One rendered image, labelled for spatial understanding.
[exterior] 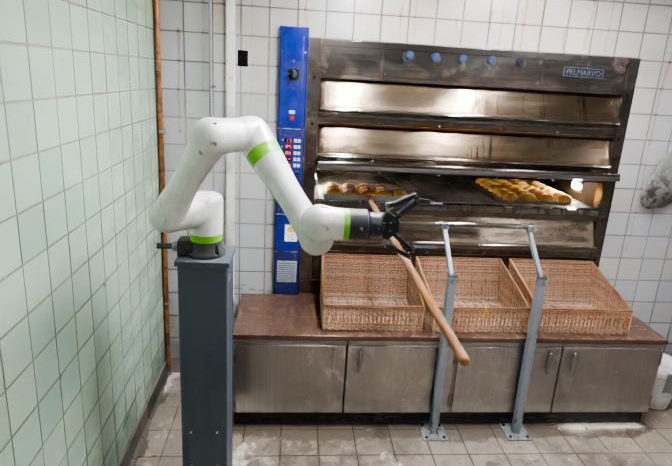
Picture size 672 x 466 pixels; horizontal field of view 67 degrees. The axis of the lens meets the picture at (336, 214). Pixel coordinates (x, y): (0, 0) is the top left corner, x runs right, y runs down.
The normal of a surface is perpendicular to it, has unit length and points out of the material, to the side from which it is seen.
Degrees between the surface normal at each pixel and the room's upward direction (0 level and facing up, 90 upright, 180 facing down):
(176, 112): 90
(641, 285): 90
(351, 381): 90
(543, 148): 70
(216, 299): 90
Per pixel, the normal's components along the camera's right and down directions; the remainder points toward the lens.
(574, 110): 0.09, -0.08
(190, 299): 0.06, 0.26
